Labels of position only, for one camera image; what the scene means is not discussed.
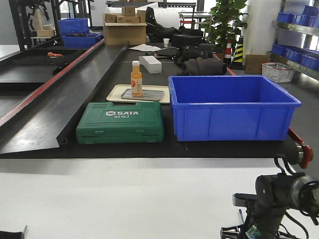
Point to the brown cardboard box on floor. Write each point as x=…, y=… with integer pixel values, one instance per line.
x=253, y=63

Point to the green SATA tool case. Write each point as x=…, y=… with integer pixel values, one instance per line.
x=106, y=122

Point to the large cardboard box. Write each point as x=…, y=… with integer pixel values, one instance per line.
x=121, y=33

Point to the beige plastic tray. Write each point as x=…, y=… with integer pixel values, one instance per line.
x=115, y=95

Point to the small metal tray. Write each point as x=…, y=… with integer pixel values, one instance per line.
x=147, y=95

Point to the blue crate far upper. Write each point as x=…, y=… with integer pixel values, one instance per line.
x=73, y=25

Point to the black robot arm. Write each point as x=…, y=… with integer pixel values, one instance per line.
x=275, y=195

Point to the blue crate far lower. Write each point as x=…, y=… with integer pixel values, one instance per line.
x=81, y=42

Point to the red white traffic cone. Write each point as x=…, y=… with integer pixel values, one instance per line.
x=228, y=52

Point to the green potted plant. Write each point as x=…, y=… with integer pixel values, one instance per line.
x=226, y=22

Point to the red conveyor end bracket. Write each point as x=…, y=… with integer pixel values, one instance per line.
x=305, y=152

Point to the black yellow traffic cone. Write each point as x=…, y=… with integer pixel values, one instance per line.
x=237, y=63

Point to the large blue plastic bin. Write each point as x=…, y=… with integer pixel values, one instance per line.
x=207, y=108

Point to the blue crate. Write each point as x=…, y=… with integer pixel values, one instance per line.
x=73, y=25
x=81, y=42

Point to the black bag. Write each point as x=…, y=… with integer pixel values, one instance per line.
x=190, y=52

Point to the white wire basket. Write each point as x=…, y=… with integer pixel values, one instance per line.
x=277, y=72

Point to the orange juice bottle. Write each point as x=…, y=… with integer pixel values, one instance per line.
x=136, y=79

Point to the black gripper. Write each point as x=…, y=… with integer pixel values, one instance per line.
x=262, y=222

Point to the white paper cup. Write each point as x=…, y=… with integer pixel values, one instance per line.
x=166, y=42

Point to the dark cloth bundle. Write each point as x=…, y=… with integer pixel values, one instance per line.
x=203, y=67

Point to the orange handled tool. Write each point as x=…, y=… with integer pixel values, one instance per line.
x=52, y=55

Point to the white foam block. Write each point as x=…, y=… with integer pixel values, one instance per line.
x=152, y=65

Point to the metal storage shelf rack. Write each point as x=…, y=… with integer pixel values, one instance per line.
x=294, y=35

